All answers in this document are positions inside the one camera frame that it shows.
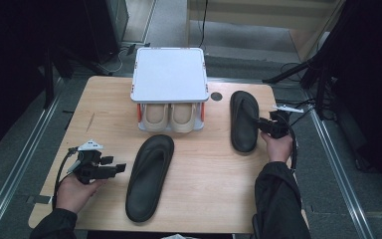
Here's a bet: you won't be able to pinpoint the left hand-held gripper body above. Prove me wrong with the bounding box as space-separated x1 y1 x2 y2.
68 138 117 185

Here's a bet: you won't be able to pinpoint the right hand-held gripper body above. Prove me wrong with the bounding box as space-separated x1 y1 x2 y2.
262 104 304 139

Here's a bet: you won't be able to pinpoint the black flip-flop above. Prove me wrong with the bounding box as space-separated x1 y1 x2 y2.
124 133 175 223
229 90 261 153

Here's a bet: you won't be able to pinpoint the cream perforated clog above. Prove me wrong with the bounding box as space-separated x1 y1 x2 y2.
141 103 171 132
168 103 198 133

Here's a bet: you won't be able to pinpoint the white two-tier shoe rack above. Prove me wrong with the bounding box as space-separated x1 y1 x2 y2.
129 47 211 132

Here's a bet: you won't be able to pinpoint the person's right hand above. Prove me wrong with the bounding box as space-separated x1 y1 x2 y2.
261 130 293 163

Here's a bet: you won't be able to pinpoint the person's left hand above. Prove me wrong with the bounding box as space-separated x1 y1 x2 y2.
55 172 107 214

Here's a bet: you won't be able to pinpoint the grey tape strip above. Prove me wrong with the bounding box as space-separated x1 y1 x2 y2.
26 194 53 205

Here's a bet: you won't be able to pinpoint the black tripod stand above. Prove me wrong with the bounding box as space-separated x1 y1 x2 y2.
262 49 337 120

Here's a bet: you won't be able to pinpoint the white crumpled cloth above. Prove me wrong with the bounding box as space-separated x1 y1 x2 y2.
160 233 197 239

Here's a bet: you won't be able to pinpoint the black metal stand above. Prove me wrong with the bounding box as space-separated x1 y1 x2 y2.
38 43 107 110

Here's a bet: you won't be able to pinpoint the dark curtain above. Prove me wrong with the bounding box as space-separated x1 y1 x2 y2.
314 0 382 187
0 0 88 158

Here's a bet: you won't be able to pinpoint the dark cabinet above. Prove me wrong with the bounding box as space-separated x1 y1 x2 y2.
83 0 129 65

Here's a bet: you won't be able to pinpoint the black floor cables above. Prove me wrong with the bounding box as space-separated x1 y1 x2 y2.
275 98 337 132

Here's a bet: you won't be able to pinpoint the left hand-held gripper black cable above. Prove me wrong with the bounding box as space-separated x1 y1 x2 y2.
52 147 81 209

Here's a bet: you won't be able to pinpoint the metal floor rail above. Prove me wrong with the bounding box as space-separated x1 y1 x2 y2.
302 89 376 239
0 78 65 239

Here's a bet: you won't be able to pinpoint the white floor cable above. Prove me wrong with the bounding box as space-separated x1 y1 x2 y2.
97 49 128 76

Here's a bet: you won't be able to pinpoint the black hanging cable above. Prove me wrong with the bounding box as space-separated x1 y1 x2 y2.
197 0 210 49

